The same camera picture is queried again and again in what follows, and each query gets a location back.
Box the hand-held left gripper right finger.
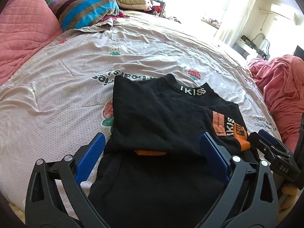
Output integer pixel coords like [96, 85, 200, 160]
[198, 132, 279, 228]

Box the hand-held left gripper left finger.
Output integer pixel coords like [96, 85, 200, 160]
[24, 132, 107, 228]

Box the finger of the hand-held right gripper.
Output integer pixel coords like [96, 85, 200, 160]
[248, 132, 292, 169]
[258, 129, 295, 158]

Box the black sweater with orange cuffs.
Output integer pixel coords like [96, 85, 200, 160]
[89, 74, 262, 228]

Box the pile of folded clothes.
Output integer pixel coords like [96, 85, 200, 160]
[116, 0, 167, 17]

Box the red-pink blanket heap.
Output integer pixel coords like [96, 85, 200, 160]
[247, 55, 304, 152]

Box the printed strawberry bed sheet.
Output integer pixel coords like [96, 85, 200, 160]
[0, 9, 285, 207]

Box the dark monitor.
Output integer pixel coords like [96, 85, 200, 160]
[294, 45, 304, 59]

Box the white desk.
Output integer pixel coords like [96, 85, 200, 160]
[234, 35, 271, 60]

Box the white air conditioner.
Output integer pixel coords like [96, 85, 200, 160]
[271, 3, 300, 25]

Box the colourful clutter heap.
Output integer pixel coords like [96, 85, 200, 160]
[201, 17, 221, 28]

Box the white curtain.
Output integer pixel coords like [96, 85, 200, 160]
[217, 0, 253, 44]

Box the floral patterned cloth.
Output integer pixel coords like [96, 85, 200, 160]
[95, 11, 130, 32]

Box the pink quilted pillow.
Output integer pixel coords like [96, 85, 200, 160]
[0, 0, 63, 86]

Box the striped pillow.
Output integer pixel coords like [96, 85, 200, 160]
[48, 0, 120, 32]

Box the grey cable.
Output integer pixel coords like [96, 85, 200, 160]
[252, 33, 271, 53]

